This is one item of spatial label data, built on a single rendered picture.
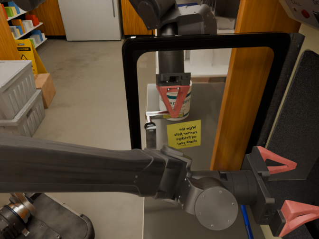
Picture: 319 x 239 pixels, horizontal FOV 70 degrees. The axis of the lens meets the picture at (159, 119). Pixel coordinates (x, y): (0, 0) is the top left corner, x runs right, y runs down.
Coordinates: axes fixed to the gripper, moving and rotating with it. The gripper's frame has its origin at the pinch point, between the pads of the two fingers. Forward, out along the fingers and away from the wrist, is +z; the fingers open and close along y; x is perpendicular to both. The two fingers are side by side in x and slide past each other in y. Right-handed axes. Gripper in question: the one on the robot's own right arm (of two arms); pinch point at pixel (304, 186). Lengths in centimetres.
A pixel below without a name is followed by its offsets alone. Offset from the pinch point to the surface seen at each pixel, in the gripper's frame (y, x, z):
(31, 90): 180, 73, -158
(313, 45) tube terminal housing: 12.6, -20.3, 1.0
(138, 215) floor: 68, 116, -43
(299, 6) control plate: 10.0, -26.6, -4.6
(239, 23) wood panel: 23.6, -21.5, -8.4
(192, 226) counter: 6.4, 23.3, -17.1
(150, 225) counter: 6.4, 23.1, -27.8
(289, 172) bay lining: 15.1, 13.4, 8.4
